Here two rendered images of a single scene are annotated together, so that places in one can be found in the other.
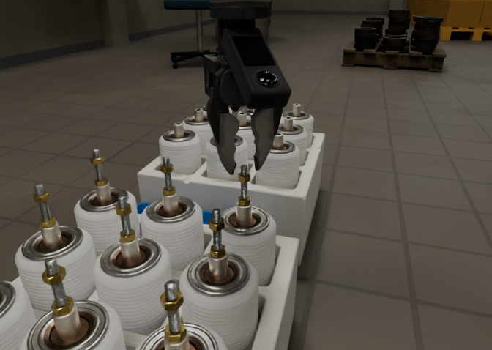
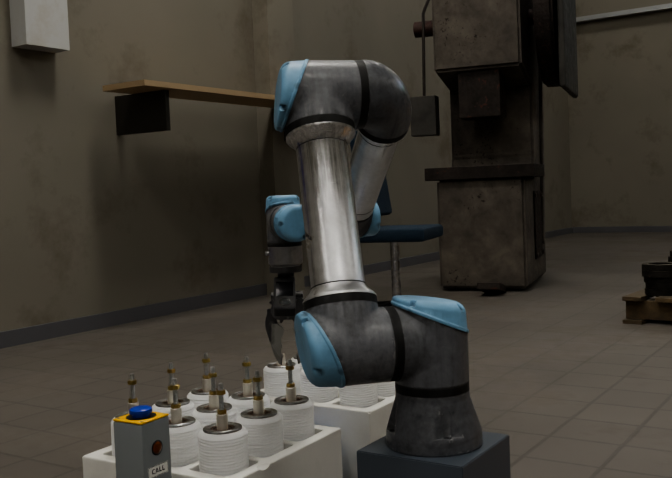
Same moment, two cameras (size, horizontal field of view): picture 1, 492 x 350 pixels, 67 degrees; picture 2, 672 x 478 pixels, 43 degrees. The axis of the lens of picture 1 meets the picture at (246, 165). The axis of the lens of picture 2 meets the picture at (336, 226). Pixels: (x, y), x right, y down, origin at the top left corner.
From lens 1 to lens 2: 1.40 m
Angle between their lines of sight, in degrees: 28
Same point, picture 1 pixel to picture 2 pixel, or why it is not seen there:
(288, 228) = (359, 444)
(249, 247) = (287, 412)
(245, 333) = (268, 449)
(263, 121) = not seen: hidden behind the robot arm
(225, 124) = (275, 330)
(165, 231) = (239, 404)
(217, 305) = (251, 422)
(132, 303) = not seen: hidden behind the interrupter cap
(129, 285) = (209, 416)
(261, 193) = (336, 410)
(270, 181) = (347, 401)
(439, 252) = not seen: outside the picture
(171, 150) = (271, 375)
